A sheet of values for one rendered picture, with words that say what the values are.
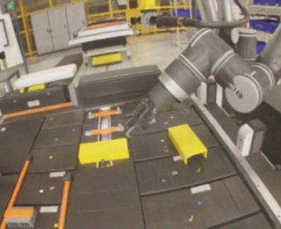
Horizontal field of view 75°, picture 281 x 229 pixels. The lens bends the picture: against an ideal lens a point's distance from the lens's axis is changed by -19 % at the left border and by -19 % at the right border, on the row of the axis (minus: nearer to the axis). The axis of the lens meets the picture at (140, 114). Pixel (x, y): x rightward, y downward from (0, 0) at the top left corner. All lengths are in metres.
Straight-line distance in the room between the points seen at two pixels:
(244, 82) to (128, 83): 0.67
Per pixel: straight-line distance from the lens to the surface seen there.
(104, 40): 5.39
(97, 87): 1.10
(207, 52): 0.61
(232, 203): 0.57
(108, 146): 0.73
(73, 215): 0.57
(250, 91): 0.58
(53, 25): 9.86
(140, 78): 1.10
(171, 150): 0.71
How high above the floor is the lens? 1.44
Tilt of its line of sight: 28 degrees down
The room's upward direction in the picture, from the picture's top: 7 degrees counter-clockwise
